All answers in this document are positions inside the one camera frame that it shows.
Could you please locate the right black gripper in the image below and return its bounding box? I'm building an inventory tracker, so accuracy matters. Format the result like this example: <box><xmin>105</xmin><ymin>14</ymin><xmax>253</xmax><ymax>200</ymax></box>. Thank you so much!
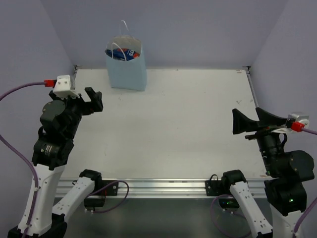
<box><xmin>233</xmin><ymin>106</ymin><xmax>290</xmax><ymax>175</ymax></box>

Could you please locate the light blue paper bag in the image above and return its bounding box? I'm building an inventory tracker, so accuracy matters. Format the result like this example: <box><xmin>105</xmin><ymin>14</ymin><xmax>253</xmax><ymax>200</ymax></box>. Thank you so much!
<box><xmin>106</xmin><ymin>20</ymin><xmax>147</xmax><ymax>91</ymax></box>

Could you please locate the blue red snack packet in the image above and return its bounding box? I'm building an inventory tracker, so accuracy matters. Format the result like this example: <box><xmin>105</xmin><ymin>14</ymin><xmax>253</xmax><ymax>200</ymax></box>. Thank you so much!
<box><xmin>105</xmin><ymin>48</ymin><xmax>140</xmax><ymax>61</ymax></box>

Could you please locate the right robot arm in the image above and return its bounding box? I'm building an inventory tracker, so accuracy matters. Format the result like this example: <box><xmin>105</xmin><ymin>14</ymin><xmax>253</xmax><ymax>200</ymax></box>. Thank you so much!
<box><xmin>220</xmin><ymin>107</ymin><xmax>315</xmax><ymax>238</ymax></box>

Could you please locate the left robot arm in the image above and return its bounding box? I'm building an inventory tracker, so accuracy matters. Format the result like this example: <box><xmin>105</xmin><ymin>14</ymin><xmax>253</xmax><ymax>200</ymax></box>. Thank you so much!
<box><xmin>7</xmin><ymin>87</ymin><xmax>103</xmax><ymax>238</ymax></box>

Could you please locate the right base control box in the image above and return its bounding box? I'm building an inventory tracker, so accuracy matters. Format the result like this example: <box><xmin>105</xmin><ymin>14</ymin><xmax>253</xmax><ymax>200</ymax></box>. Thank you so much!
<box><xmin>218</xmin><ymin>197</ymin><xmax>240</xmax><ymax>211</ymax></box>

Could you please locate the base control box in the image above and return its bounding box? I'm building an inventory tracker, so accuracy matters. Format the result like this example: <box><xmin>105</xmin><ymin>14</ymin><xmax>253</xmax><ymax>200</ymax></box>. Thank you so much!
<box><xmin>218</xmin><ymin>197</ymin><xmax>240</xmax><ymax>211</ymax></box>
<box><xmin>84</xmin><ymin>197</ymin><xmax>106</xmax><ymax>211</ymax></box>

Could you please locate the left base control box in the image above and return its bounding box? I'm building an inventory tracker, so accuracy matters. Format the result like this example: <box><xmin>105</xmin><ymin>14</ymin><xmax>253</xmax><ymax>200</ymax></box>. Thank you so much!
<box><xmin>84</xmin><ymin>197</ymin><xmax>106</xmax><ymax>211</ymax></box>

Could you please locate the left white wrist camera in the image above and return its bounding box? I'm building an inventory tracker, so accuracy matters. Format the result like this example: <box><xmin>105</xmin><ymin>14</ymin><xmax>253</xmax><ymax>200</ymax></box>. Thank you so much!
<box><xmin>53</xmin><ymin>75</ymin><xmax>78</xmax><ymax>99</ymax></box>

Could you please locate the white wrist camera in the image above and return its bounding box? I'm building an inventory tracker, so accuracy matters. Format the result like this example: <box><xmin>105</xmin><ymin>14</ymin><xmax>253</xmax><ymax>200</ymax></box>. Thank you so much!
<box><xmin>53</xmin><ymin>75</ymin><xmax>78</xmax><ymax>99</ymax></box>
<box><xmin>272</xmin><ymin>112</ymin><xmax>310</xmax><ymax>134</ymax></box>

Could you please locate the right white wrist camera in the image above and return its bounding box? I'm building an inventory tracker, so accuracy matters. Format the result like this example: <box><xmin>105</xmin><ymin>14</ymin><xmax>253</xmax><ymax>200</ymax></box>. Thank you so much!
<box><xmin>272</xmin><ymin>112</ymin><xmax>310</xmax><ymax>134</ymax></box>

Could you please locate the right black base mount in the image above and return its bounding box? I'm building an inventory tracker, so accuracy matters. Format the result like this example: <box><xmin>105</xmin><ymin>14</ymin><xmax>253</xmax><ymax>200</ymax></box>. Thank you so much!
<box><xmin>205</xmin><ymin>174</ymin><xmax>225</xmax><ymax>196</ymax></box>

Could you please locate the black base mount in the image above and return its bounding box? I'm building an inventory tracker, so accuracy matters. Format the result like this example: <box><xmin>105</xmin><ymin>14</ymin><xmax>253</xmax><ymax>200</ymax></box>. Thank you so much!
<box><xmin>205</xmin><ymin>174</ymin><xmax>225</xmax><ymax>196</ymax></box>
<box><xmin>87</xmin><ymin>180</ymin><xmax>118</xmax><ymax>197</ymax></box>

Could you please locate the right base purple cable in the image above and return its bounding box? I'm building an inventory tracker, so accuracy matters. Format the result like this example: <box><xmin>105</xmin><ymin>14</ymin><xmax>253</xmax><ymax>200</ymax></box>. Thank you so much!
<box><xmin>210</xmin><ymin>194</ymin><xmax>252</xmax><ymax>238</ymax></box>

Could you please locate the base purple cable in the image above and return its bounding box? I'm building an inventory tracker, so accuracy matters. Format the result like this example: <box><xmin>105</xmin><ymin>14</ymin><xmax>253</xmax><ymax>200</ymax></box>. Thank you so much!
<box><xmin>210</xmin><ymin>194</ymin><xmax>252</xmax><ymax>238</ymax></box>
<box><xmin>85</xmin><ymin>180</ymin><xmax>130</xmax><ymax>214</ymax></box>

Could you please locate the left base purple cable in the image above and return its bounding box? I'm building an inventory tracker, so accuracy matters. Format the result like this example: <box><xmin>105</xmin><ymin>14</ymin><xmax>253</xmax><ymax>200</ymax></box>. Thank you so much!
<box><xmin>85</xmin><ymin>180</ymin><xmax>130</xmax><ymax>214</ymax></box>

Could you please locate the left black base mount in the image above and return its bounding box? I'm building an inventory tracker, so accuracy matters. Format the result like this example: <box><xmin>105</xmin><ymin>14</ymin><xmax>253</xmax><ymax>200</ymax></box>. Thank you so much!
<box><xmin>87</xmin><ymin>180</ymin><xmax>118</xmax><ymax>197</ymax></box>

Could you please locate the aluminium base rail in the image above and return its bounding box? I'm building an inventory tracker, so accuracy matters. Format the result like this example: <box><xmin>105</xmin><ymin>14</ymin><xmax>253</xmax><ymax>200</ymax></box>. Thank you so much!
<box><xmin>55</xmin><ymin>178</ymin><xmax>266</xmax><ymax>199</ymax></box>

